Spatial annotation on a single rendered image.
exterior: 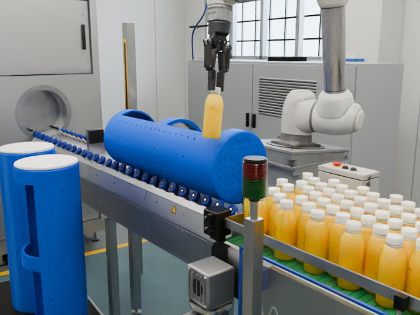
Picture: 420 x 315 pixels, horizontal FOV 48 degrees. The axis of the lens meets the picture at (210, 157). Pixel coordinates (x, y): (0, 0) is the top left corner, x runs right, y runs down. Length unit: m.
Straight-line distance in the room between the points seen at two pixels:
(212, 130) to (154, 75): 5.62
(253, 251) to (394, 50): 3.51
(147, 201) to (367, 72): 1.86
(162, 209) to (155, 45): 5.39
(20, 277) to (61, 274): 0.49
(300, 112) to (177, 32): 5.30
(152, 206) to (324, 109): 0.89
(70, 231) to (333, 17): 1.49
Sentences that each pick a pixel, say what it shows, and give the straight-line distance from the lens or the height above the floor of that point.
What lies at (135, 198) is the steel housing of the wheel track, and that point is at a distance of 2.23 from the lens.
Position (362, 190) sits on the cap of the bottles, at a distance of 1.63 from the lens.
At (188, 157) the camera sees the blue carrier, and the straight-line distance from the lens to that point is 1.81.
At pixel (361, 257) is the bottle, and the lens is 1.32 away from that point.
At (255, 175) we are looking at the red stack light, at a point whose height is 1.22.
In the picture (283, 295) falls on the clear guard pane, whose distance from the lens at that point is 1.37.
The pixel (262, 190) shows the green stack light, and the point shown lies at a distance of 1.18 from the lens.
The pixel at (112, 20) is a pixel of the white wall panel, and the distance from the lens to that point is 7.00.
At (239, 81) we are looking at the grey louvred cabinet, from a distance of 4.20.
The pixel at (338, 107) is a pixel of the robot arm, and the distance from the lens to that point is 2.20.
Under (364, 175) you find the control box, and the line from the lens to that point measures 1.73.
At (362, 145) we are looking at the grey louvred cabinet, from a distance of 3.43.
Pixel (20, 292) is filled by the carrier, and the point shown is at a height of 0.27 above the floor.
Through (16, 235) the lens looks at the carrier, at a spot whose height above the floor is 0.59.
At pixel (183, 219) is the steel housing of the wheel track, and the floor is 0.86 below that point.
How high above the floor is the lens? 1.52
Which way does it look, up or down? 13 degrees down
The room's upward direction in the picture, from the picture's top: straight up
